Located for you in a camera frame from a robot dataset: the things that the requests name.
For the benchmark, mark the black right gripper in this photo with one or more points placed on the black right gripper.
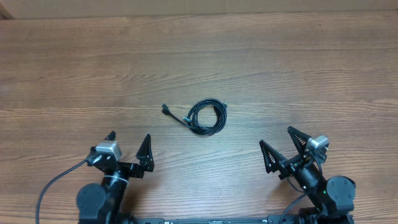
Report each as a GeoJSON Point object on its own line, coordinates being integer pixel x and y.
{"type": "Point", "coordinates": [291, 163]}

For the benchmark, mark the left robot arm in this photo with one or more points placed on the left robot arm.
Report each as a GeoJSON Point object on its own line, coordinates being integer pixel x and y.
{"type": "Point", "coordinates": [101, 203]}

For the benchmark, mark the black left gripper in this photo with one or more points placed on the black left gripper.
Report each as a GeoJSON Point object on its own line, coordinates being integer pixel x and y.
{"type": "Point", "coordinates": [145, 159]}

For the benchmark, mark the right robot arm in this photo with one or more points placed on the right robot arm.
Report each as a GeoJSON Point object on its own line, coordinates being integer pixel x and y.
{"type": "Point", "coordinates": [322, 200]}

